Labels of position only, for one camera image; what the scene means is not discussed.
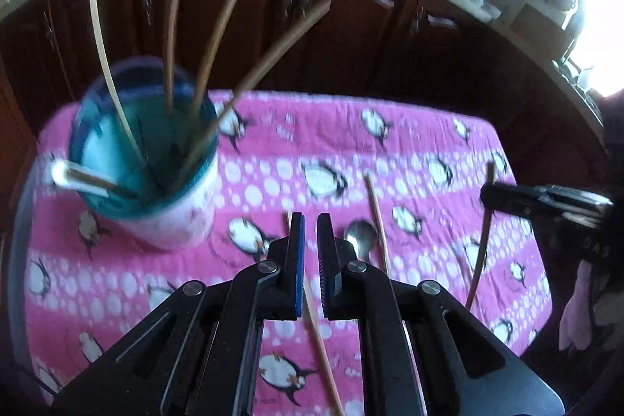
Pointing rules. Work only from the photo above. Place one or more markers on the pale bamboo chopstick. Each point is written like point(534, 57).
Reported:
point(109, 81)

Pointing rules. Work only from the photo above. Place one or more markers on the dark wood base cabinets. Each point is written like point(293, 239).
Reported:
point(428, 52)

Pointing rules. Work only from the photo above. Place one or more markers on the gloved right hand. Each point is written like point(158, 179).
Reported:
point(593, 316)

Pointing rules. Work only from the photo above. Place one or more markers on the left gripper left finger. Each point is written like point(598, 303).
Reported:
point(198, 352)

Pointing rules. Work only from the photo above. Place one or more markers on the light bamboo chopstick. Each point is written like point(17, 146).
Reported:
point(326, 370)

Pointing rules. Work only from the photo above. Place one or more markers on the chopstick on towel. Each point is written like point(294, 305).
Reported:
point(379, 223)
point(481, 257)

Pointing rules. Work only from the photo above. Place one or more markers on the pink penguin towel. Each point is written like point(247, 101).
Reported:
point(88, 281)

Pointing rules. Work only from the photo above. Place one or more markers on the white teal-rimmed utensil cup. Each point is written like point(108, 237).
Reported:
point(142, 153)

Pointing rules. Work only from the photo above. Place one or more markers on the long brown chopstick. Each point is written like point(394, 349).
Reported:
point(250, 81)

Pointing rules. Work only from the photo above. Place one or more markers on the metal spoon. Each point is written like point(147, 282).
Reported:
point(363, 237)

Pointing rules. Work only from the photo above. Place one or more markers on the brown wooden chopstick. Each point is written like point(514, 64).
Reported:
point(169, 43)

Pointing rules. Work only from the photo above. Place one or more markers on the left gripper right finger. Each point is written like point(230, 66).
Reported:
point(423, 352)

